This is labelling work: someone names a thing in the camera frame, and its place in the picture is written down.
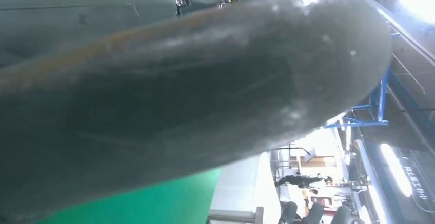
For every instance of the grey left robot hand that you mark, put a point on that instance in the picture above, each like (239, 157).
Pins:
(170, 96)

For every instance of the green table mat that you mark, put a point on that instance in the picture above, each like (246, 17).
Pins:
(153, 205)

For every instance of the person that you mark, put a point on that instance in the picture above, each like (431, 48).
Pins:
(299, 181)

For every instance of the black chair back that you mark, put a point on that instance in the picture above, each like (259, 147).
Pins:
(341, 215)
(288, 214)
(313, 214)

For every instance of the blue metal rack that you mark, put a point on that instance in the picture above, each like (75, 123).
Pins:
(382, 93)

